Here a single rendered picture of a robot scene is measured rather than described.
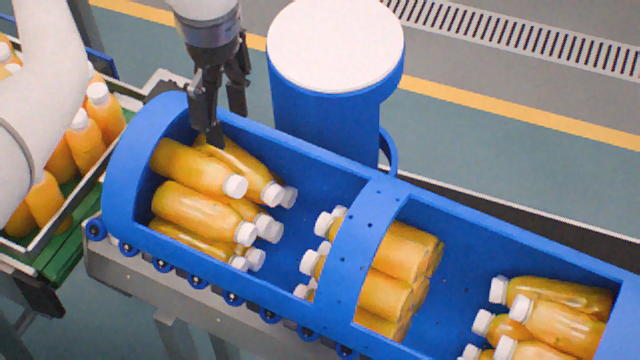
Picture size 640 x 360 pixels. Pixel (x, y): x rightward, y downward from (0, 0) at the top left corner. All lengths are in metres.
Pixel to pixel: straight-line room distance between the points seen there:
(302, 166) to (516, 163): 1.44
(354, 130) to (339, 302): 0.58
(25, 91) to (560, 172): 2.36
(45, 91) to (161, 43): 2.54
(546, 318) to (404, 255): 0.23
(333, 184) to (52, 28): 0.82
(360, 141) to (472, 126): 1.17
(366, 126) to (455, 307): 0.47
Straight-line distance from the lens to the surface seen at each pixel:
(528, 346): 1.46
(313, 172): 1.68
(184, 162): 1.61
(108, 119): 1.86
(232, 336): 1.77
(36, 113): 0.84
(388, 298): 1.48
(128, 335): 2.77
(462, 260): 1.65
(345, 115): 1.89
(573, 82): 3.28
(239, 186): 1.58
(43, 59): 0.92
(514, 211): 2.76
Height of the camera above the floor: 2.44
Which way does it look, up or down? 55 degrees down
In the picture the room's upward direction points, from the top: 4 degrees counter-clockwise
